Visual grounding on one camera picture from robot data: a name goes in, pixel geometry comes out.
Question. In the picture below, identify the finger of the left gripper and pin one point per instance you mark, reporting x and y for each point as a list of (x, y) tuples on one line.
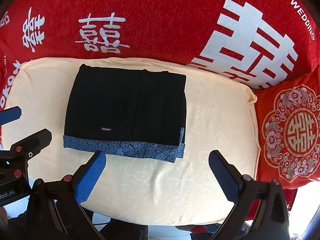
[(9, 115), (32, 145)]

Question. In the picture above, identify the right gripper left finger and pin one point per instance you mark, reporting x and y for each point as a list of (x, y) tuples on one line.
[(54, 209)]

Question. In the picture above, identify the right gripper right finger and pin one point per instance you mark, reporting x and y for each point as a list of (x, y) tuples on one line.
[(271, 219)]

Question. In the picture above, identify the black pants with blue trim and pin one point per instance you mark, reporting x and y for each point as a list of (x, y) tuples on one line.
[(129, 113)]

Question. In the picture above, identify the red embroidered pillow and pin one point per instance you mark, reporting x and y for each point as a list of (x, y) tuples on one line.
[(288, 131)]

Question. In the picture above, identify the cream seat cushion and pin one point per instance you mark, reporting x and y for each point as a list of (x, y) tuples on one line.
[(220, 116)]

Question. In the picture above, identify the red sofa cover with characters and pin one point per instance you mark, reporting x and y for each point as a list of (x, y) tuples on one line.
[(256, 42)]

